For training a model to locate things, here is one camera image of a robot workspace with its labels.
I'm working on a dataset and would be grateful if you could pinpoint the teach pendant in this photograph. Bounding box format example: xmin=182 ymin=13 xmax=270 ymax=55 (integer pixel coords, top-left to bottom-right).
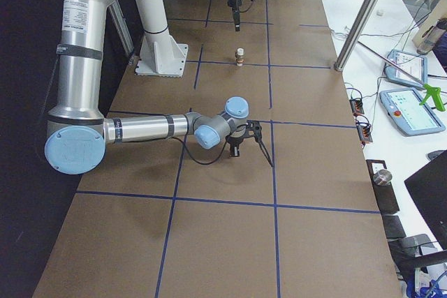
xmin=379 ymin=88 xmax=446 ymax=136
xmin=384 ymin=49 xmax=427 ymax=90

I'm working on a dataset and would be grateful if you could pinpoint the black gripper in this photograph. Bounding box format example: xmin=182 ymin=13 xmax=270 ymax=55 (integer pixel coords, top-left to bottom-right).
xmin=226 ymin=135 xmax=244 ymax=158
xmin=227 ymin=0 xmax=254 ymax=32

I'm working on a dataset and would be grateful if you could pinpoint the white brass PPR valve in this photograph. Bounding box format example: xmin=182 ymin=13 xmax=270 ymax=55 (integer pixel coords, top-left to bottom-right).
xmin=235 ymin=47 xmax=244 ymax=66

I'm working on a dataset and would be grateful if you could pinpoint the black box with steel cylinder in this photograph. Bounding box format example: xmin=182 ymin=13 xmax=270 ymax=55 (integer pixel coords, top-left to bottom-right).
xmin=366 ymin=159 xmax=400 ymax=215

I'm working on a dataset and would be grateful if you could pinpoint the teach pendant near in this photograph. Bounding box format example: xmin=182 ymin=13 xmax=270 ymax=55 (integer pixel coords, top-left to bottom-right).
xmin=379 ymin=88 xmax=446 ymax=136

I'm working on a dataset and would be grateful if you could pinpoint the black connector block left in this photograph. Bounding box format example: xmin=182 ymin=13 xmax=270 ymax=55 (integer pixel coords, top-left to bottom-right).
xmin=349 ymin=97 xmax=365 ymax=116

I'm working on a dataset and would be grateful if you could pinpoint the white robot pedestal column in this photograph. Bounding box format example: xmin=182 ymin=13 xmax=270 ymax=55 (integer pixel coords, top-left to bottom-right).
xmin=135 ymin=0 xmax=189 ymax=77

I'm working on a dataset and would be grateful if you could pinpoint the aluminium frame post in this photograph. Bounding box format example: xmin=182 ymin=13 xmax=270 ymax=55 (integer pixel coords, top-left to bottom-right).
xmin=334 ymin=0 xmax=378 ymax=72

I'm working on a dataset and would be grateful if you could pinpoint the black connector block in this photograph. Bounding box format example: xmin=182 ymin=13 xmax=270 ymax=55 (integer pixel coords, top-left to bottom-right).
xmin=349 ymin=97 xmax=365 ymax=116
xmin=356 ymin=121 xmax=373 ymax=144

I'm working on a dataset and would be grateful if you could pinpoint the green handled reacher grabber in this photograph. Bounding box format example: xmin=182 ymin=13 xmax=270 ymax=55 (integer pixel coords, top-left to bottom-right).
xmin=358 ymin=41 xmax=446 ymax=112

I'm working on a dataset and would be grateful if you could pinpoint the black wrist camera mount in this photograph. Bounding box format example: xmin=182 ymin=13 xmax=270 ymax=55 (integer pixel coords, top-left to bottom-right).
xmin=246 ymin=120 xmax=274 ymax=167

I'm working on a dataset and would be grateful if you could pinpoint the black connector block right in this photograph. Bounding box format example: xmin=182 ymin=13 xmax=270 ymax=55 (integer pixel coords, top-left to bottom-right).
xmin=356 ymin=121 xmax=373 ymax=144

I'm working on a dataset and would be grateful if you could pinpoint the teach pendant far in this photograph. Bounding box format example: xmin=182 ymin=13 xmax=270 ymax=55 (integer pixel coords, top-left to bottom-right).
xmin=384 ymin=49 xmax=427 ymax=90

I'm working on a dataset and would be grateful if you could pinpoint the black laptop lid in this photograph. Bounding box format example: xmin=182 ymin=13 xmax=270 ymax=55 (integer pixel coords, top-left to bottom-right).
xmin=404 ymin=151 xmax=447 ymax=249

